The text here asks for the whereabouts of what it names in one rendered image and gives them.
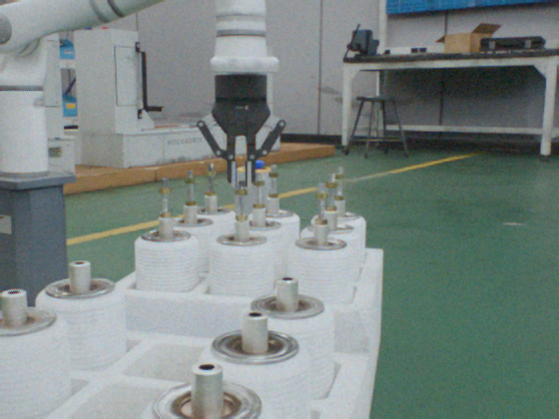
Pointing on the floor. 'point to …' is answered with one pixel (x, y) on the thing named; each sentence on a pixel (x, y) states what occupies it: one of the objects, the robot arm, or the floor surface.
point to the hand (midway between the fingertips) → (241, 174)
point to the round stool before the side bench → (383, 124)
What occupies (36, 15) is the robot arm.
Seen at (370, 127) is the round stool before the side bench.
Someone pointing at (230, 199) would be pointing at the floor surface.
